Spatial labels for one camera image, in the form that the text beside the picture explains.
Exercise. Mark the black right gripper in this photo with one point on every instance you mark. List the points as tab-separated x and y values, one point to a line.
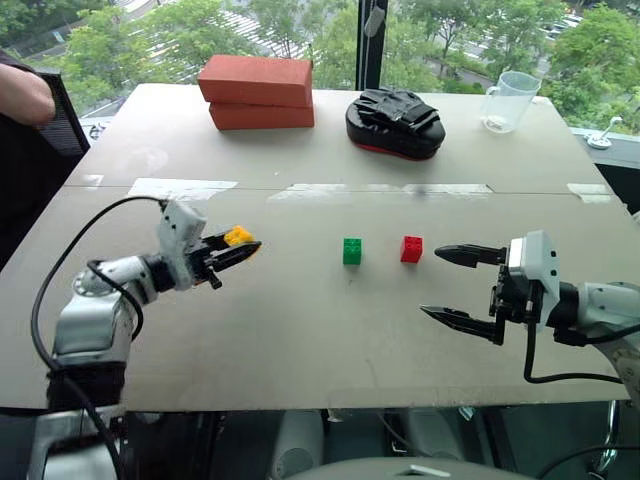
517	300

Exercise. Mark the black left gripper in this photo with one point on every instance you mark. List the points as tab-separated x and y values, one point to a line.
200	262

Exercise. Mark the yellow toy brick cube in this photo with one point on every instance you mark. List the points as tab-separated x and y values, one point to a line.
239	234

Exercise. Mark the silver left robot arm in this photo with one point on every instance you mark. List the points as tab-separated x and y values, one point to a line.
90	320

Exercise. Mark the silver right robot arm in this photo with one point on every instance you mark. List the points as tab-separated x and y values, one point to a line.
600	305

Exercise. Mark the red toy brick cube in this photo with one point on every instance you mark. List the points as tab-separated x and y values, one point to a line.
411	250

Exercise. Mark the green toy brick cube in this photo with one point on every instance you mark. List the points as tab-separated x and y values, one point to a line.
352	252

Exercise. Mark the long white tape strip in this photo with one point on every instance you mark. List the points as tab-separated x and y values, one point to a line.
380	191

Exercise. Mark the red clay brick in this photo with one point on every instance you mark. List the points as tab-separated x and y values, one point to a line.
255	80
260	117

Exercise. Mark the black boxing focus pad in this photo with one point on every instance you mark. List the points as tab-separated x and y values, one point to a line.
395	125

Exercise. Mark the clear plastic measuring cup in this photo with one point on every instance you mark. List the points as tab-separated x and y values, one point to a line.
507	102

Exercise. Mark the grey rounded robot body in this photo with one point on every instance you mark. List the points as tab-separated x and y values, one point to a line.
400	470

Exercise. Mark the black mesh chair back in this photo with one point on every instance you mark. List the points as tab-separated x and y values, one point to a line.
62	120

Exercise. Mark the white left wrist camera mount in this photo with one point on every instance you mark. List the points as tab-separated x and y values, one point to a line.
177	235

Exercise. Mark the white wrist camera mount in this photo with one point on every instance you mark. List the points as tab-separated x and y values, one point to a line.
177	235
542	265

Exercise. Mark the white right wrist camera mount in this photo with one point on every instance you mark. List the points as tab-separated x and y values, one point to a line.
542	265

